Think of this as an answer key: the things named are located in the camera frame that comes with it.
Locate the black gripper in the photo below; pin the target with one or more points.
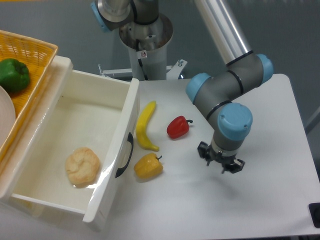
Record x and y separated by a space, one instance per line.
226 158

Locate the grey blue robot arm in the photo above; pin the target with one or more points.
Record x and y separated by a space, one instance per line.
214 97

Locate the white drawer cabinet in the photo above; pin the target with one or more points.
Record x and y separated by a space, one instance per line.
18 154

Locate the red bell pepper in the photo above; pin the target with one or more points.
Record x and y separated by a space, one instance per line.
178 127

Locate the yellow bell pepper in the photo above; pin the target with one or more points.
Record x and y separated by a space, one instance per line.
148 166

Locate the yellow banana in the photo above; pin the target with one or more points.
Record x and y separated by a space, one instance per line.
142 125

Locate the black device at table edge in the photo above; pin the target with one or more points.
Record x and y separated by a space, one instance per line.
314 209

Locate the bread roll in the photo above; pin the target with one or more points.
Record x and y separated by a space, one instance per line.
82 167

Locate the yellow woven basket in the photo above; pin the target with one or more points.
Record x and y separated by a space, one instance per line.
24 61

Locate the white plate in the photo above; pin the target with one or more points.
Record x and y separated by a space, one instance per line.
7 115

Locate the green bell pepper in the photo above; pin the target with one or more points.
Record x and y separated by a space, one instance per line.
14 75

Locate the white metal base frame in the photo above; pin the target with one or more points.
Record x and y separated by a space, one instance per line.
173 72

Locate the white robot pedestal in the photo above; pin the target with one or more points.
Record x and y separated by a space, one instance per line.
147 47

